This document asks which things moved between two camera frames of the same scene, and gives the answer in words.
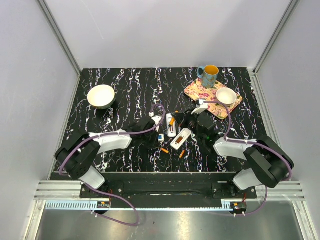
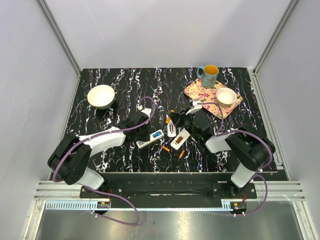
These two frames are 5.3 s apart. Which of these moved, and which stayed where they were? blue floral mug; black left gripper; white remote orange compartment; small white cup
Moved: black left gripper
Stayed: small white cup; white remote orange compartment; blue floral mug
